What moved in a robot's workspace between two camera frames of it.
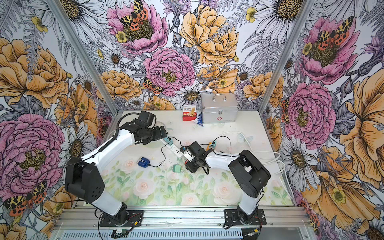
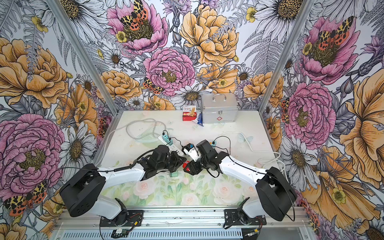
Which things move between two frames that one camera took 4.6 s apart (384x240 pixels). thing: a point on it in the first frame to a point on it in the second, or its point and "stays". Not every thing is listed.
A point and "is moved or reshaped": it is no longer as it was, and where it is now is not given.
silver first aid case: (219, 107) stays
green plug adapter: (177, 168) is moved or reshaped
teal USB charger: (167, 140) stays
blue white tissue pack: (199, 119) stays
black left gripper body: (153, 135) to (171, 162)
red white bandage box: (189, 113) stays
